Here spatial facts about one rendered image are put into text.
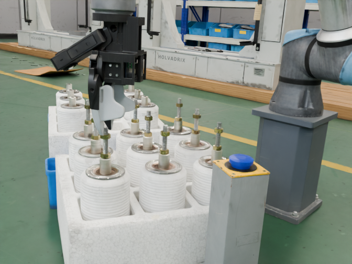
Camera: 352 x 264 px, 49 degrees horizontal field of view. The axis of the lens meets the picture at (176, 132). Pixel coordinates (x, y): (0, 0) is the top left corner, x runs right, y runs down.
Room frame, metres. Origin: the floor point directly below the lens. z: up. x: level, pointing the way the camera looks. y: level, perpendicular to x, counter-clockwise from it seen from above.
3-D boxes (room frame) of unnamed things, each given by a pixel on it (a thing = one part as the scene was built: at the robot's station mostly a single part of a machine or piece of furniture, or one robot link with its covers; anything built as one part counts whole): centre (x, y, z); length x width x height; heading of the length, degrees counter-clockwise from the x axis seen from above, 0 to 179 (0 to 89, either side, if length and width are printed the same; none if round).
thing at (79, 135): (0.92, 0.22, 0.25); 0.08 x 0.08 x 0.01
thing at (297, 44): (1.10, -0.35, 0.47); 0.13 x 0.12 x 0.14; 30
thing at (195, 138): (0.89, -0.05, 0.26); 0.02 x 0.02 x 0.03
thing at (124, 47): (0.69, 0.11, 0.48); 0.09 x 0.08 x 0.12; 78
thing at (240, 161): (0.60, -0.11, 0.32); 0.04 x 0.04 x 0.02
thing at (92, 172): (0.69, 0.13, 0.25); 0.08 x 0.08 x 0.01
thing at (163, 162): (0.74, 0.02, 0.26); 0.02 x 0.02 x 0.03
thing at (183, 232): (0.85, 0.06, 0.09); 0.39 x 0.39 x 0.18; 21
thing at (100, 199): (0.69, 0.13, 0.16); 0.10 x 0.10 x 0.18
